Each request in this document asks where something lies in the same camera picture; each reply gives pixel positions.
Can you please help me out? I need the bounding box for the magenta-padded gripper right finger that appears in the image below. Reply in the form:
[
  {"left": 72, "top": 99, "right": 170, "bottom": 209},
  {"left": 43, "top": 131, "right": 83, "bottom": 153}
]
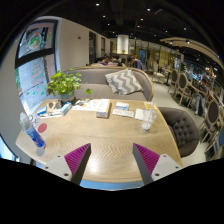
[{"left": 132, "top": 142, "right": 183, "bottom": 186}]

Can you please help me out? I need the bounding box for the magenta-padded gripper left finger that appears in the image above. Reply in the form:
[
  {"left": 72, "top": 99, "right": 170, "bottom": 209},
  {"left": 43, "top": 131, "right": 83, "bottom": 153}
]
[{"left": 42, "top": 142, "right": 92, "bottom": 185}]

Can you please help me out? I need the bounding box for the clear blue-labelled drink bottle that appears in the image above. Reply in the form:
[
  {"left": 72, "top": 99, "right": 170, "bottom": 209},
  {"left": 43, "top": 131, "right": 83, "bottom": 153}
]
[{"left": 19, "top": 111, "right": 47, "bottom": 149}]

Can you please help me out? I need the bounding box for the clear drinking glass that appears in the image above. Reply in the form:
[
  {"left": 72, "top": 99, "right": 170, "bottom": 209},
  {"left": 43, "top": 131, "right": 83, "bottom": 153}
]
[{"left": 140, "top": 103, "right": 158, "bottom": 132}]

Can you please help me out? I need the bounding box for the dark tufted armchair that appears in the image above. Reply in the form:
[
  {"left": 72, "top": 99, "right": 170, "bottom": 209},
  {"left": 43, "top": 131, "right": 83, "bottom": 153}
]
[{"left": 158, "top": 106, "right": 200, "bottom": 158}]

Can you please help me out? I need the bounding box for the flat round red coaster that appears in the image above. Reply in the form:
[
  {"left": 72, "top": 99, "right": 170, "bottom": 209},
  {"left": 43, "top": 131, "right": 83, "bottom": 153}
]
[{"left": 37, "top": 122, "right": 49, "bottom": 134}]

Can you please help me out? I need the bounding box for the white paper napkin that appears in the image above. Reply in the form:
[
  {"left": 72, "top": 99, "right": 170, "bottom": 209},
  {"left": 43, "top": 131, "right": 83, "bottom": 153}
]
[{"left": 134, "top": 108, "right": 145, "bottom": 121}]

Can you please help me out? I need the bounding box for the small blue white carton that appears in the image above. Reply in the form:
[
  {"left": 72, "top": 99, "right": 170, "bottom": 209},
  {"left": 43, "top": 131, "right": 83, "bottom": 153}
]
[{"left": 59, "top": 102, "right": 73, "bottom": 117}]

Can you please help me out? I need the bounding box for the printed paper brochure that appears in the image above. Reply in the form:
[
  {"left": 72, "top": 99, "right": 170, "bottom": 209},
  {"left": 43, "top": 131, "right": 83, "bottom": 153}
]
[{"left": 72, "top": 98, "right": 101, "bottom": 113}]

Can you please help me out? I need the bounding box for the thick white book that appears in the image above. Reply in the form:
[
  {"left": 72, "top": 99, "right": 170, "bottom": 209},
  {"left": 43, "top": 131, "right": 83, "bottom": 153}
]
[{"left": 95, "top": 98, "right": 112, "bottom": 119}]

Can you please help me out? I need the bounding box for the flat blue medicine box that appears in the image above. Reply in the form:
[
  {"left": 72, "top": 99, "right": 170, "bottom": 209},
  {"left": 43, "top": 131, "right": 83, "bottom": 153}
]
[{"left": 36, "top": 106, "right": 48, "bottom": 117}]

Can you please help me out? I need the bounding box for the grey curved sofa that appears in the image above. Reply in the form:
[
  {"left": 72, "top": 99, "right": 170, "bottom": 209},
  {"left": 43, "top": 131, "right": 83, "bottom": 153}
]
[{"left": 68, "top": 65, "right": 155, "bottom": 102}]

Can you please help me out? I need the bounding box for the green potted plant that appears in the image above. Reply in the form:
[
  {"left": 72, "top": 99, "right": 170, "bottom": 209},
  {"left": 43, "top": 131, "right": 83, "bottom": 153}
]
[{"left": 46, "top": 68, "right": 93, "bottom": 104}]

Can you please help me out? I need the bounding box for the group of wooden dining chairs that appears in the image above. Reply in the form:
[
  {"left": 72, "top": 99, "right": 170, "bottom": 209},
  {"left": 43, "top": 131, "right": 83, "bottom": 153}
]
[{"left": 168, "top": 68, "right": 224, "bottom": 158}]

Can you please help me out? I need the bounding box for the grey zigzag throw pillow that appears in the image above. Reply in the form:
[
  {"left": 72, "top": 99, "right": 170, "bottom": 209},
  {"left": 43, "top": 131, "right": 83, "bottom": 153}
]
[{"left": 104, "top": 68, "right": 144, "bottom": 96}]

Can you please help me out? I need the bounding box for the christmas tree window decal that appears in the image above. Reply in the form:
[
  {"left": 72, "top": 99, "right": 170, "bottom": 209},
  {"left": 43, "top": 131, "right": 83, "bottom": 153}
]
[{"left": 29, "top": 59, "right": 46, "bottom": 86}]

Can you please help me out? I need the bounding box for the person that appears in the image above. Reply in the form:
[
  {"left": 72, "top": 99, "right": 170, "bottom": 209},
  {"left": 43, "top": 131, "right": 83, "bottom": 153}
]
[
  {"left": 98, "top": 55, "right": 110, "bottom": 67},
  {"left": 110, "top": 55, "right": 123, "bottom": 66},
  {"left": 129, "top": 56, "right": 143, "bottom": 70}
]

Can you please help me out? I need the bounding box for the round wreath window decal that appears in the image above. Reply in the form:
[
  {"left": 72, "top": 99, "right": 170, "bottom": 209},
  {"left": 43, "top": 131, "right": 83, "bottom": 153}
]
[{"left": 28, "top": 31, "right": 43, "bottom": 51}]

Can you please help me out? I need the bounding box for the group of ceiling spot lights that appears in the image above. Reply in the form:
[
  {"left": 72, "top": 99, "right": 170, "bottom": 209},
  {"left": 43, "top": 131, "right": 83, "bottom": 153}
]
[{"left": 94, "top": 2, "right": 189, "bottom": 44}]

